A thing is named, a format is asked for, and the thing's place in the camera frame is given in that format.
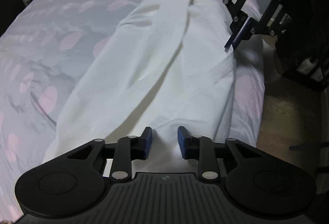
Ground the white t-shirt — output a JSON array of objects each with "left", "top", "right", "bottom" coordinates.
[{"left": 44, "top": 0, "right": 235, "bottom": 173}]

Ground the grey polka dot bedsheet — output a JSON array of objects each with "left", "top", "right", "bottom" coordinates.
[{"left": 0, "top": 0, "right": 265, "bottom": 222}]

